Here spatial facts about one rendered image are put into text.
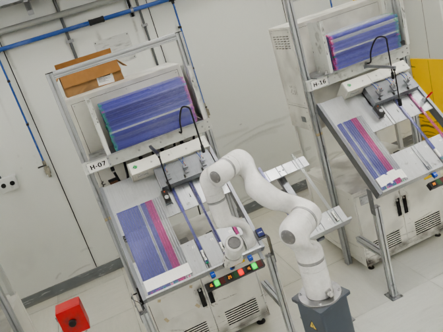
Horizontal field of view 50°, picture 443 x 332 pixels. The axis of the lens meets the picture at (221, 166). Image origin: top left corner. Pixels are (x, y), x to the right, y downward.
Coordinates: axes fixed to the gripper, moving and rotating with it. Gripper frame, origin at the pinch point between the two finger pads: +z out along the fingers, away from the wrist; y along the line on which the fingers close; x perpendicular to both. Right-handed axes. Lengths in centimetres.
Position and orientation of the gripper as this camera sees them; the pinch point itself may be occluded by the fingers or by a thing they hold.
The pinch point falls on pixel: (231, 264)
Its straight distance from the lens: 257.6
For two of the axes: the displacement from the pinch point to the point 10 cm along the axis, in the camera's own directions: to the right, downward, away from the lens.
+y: 9.0, -3.6, 2.3
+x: -4.3, -7.9, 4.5
